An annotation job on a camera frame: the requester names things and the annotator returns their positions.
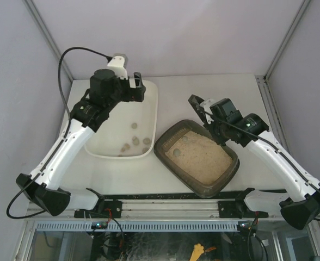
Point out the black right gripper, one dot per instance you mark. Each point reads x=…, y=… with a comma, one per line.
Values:
x=201, y=111

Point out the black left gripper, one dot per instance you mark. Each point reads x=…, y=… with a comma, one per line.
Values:
x=137, y=91

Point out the white plastic bin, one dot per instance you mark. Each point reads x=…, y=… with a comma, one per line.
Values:
x=107, y=142

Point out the dark translucent litter box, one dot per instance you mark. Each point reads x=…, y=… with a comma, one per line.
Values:
x=203, y=166

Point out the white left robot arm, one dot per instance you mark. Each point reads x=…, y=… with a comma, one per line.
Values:
x=42, y=185

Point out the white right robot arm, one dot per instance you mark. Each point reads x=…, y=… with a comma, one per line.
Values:
x=300, y=204

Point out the yellow paw shaped object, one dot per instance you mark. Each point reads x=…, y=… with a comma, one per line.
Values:
x=198, y=250

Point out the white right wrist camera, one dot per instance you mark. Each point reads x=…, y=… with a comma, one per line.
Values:
x=205, y=107

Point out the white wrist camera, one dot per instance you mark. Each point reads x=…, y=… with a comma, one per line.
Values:
x=205, y=107
x=118, y=65

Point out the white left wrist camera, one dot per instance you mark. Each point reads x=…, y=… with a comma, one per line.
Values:
x=118, y=65

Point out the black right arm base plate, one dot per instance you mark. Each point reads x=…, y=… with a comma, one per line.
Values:
x=234, y=209

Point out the aluminium front frame rail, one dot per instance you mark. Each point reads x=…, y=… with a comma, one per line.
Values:
x=163, y=210

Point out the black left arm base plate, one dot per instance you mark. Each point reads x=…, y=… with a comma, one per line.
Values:
x=103, y=209

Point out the grey slotted cable duct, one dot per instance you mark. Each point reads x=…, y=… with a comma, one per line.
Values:
x=138, y=226

